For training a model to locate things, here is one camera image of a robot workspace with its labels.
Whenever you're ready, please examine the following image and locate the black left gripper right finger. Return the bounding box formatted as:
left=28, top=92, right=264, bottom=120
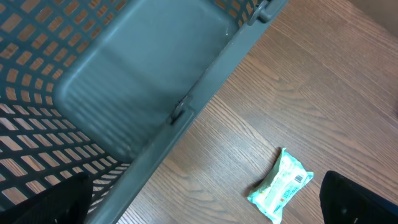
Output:
left=320, top=170, right=397, bottom=224

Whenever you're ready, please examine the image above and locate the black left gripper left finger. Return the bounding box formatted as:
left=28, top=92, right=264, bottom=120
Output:
left=1, top=172, right=93, bottom=224

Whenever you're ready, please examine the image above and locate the teal white packet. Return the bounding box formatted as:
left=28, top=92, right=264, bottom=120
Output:
left=247, top=148, right=313, bottom=224

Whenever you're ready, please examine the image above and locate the grey plastic mesh basket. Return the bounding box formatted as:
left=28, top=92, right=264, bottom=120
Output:
left=1, top=0, right=285, bottom=223

